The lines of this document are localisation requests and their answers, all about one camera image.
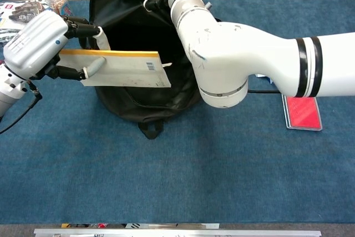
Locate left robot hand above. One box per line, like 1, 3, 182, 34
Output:
3, 11, 106, 81

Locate black backpack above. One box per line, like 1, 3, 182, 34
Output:
79, 0, 220, 140

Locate yellow white padded envelope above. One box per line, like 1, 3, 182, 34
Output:
59, 49, 172, 88

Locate silver foil plastic bag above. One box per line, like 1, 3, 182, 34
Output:
0, 27, 18, 44

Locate tape dispenser blister pack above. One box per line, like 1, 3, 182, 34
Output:
0, 0, 52, 29

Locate red card box clear case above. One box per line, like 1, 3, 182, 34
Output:
281, 94, 323, 132

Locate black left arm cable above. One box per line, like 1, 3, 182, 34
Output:
0, 78, 44, 135

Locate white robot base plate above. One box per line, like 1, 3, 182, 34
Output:
126, 223, 220, 229

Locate aluminium profile rail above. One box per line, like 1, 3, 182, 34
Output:
33, 228, 322, 237

